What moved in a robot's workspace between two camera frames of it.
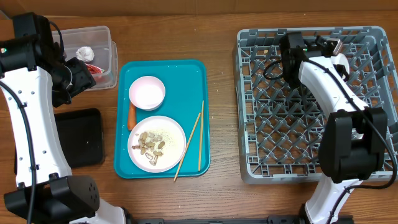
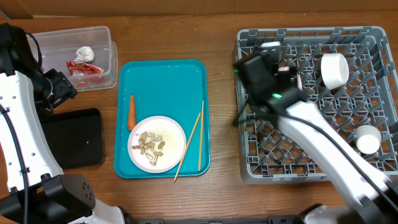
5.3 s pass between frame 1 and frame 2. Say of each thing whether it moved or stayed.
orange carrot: stayed
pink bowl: moved
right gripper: moved
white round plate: stayed
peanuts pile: stayed
